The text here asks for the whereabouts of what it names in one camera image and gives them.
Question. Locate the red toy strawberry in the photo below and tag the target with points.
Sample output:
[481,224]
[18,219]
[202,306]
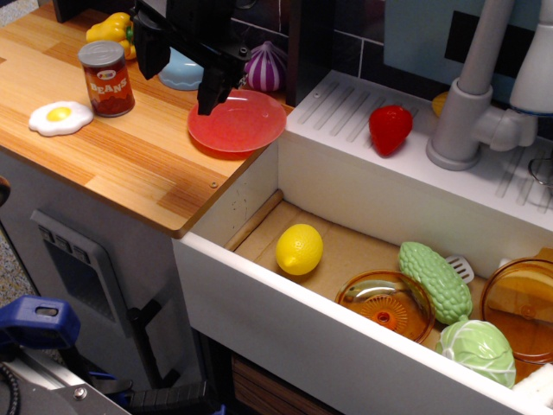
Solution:
[389,127]

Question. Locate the metal wire utensil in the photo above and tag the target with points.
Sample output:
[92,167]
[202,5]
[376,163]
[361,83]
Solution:
[540,170]

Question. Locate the toy beans can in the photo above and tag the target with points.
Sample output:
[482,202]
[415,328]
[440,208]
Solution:
[107,79]

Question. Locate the orange translucent pot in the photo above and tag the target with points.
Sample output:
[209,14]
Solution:
[517,299]

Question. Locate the white toy sink basin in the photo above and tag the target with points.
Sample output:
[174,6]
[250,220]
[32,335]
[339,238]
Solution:
[324,171]

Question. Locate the blue clamp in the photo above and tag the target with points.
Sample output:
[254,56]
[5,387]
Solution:
[39,323]

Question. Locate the toy fried egg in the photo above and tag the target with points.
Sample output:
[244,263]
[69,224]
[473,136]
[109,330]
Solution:
[60,118]

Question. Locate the orange translucent pot lid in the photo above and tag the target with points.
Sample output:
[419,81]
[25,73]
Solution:
[391,300]

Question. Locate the white bottle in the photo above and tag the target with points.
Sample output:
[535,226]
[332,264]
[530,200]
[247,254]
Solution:
[532,90]

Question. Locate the yellow toy lemon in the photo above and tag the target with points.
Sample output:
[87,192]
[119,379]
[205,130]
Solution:
[299,249]

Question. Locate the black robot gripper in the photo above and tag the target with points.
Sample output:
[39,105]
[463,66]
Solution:
[202,31]

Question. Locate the purple striped toy onion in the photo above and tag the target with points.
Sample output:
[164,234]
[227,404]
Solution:
[266,71]

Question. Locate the pink translucent plate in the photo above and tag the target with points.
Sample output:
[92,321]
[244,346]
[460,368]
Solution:
[247,121]

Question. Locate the grey toy faucet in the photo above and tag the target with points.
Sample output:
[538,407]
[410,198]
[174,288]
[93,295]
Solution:
[468,118]

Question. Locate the yellow toy bell pepper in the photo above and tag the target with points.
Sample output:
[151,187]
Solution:
[118,28]

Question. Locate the yellow item behind faucet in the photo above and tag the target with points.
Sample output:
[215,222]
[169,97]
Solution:
[438,103]

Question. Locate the green toy cabbage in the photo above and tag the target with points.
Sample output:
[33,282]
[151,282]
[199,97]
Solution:
[480,347]

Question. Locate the white toy spatula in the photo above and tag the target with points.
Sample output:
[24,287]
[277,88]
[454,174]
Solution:
[462,267]

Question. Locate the light blue upturned bowl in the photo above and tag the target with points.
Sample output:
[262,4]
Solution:
[181,73]

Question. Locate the green toy bitter gourd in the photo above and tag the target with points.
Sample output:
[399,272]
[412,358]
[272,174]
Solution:
[449,294]

